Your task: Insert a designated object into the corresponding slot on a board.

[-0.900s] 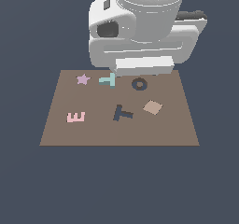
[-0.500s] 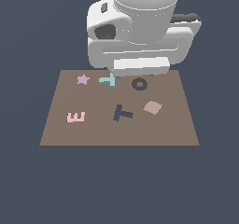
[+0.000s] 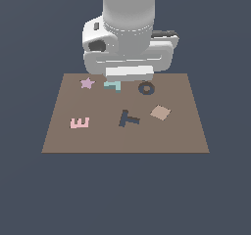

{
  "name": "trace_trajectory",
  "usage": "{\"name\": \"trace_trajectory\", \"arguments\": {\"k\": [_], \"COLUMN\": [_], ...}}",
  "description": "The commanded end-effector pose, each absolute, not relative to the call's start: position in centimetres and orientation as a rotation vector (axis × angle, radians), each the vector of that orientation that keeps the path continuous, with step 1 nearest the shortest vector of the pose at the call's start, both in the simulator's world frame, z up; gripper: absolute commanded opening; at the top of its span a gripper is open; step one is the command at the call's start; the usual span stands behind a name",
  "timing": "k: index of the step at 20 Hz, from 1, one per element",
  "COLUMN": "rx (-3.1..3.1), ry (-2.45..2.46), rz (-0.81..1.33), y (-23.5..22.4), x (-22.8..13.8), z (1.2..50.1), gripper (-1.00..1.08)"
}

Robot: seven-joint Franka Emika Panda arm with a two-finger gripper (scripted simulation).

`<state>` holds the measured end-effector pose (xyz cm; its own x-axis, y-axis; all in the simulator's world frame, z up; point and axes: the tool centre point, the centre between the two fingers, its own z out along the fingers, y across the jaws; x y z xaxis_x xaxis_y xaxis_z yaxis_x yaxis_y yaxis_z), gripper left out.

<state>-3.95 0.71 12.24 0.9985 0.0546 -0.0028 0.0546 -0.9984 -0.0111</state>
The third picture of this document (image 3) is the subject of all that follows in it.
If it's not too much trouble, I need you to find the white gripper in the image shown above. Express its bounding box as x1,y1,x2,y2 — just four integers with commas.
83,37,180,83

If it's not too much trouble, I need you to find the brown square board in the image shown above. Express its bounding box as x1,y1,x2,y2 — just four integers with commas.
41,72,211,155

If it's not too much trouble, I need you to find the cyan L-shaped block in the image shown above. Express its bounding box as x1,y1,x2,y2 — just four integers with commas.
103,80,123,94

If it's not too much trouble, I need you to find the purple star block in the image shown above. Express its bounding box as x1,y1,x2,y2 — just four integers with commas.
79,76,96,90

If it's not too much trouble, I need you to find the dark blue T block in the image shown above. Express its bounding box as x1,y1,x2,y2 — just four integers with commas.
118,109,141,128

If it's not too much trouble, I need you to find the tan square block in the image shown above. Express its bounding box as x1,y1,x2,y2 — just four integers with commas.
149,104,173,121

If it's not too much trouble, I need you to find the pink E block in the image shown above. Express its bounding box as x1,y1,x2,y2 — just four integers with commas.
69,117,90,129

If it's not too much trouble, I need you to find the dark blue ring block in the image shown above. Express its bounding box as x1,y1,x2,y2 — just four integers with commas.
137,80,156,96

